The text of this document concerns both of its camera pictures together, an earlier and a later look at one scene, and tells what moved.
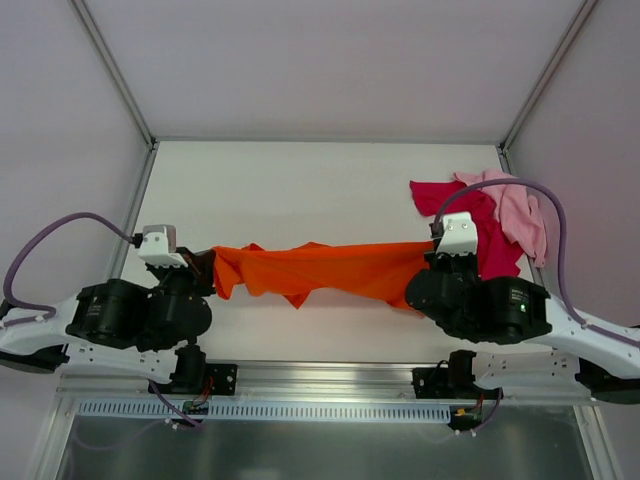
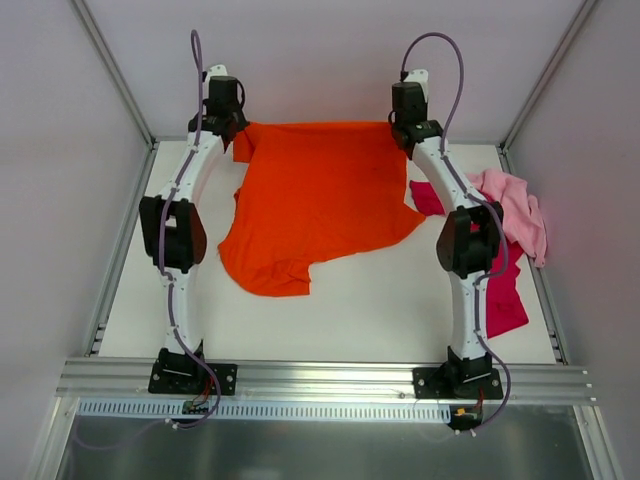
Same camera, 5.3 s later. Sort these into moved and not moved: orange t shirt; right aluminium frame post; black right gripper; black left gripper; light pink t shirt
Moved: black right gripper; orange t shirt; black left gripper
Not moved: light pink t shirt; right aluminium frame post
